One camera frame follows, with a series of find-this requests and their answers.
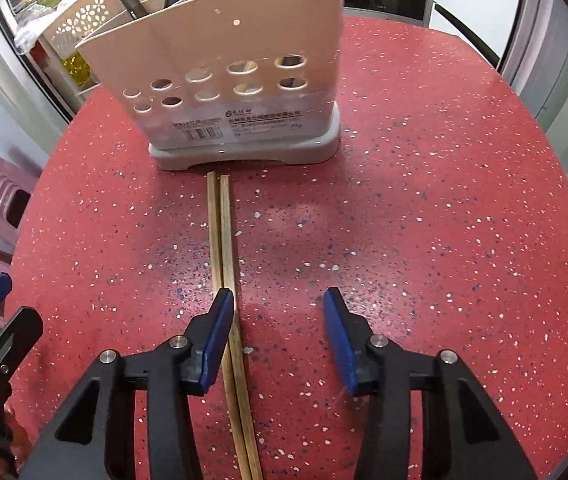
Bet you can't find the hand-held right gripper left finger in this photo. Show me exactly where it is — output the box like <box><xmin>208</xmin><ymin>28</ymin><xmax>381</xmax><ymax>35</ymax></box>
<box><xmin>18</xmin><ymin>286</ymin><xmax>235</xmax><ymax>480</ymax></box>

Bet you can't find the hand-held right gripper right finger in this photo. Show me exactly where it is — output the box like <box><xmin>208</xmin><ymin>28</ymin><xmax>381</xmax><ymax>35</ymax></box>
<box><xmin>323</xmin><ymin>286</ymin><xmax>538</xmax><ymax>480</ymax></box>

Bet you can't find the beige plastic utensil holder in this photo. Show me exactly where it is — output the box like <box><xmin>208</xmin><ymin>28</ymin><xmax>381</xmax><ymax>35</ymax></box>
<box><xmin>74</xmin><ymin>0</ymin><xmax>348</xmax><ymax>172</ymax></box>

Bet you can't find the white perforated basket rack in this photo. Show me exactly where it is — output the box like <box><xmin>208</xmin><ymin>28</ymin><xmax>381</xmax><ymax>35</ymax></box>
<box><xmin>39</xmin><ymin>0</ymin><xmax>171</xmax><ymax>57</ymax></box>

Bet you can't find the clear plastic bag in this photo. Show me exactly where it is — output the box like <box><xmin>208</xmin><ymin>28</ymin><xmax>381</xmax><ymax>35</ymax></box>
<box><xmin>13</xmin><ymin>6</ymin><xmax>61</xmax><ymax>56</ymax></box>

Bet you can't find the yellow oil bottle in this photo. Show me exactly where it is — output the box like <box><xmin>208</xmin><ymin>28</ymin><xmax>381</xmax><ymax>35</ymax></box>
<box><xmin>60</xmin><ymin>51</ymin><xmax>101</xmax><ymax>89</ymax></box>

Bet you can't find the pink plastic stool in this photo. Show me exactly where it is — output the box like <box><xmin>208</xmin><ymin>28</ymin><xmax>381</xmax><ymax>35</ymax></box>
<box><xmin>0</xmin><ymin>155</ymin><xmax>48</xmax><ymax>247</ymax></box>

